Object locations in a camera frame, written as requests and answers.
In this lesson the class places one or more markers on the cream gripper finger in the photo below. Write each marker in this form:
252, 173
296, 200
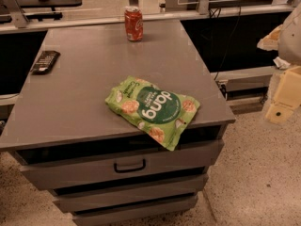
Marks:
278, 114

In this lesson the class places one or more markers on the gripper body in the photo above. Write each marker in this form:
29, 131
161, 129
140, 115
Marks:
292, 38

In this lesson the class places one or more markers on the green rice chip bag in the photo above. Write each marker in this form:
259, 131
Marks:
161, 114

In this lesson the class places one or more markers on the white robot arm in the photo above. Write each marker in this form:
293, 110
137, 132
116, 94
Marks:
286, 39

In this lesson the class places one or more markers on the red coke can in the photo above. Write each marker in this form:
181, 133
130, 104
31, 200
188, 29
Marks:
133, 23

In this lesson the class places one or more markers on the white crumpled paper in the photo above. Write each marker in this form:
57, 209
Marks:
281, 63

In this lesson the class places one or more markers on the grey drawer cabinet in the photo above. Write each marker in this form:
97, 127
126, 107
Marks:
67, 139

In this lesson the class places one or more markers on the dark chocolate bar wrapper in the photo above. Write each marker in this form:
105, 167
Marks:
45, 62

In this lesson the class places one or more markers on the black drawer handle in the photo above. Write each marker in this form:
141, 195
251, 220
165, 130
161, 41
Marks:
127, 167

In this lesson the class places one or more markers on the grey metal rail frame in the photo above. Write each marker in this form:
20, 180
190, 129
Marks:
111, 12

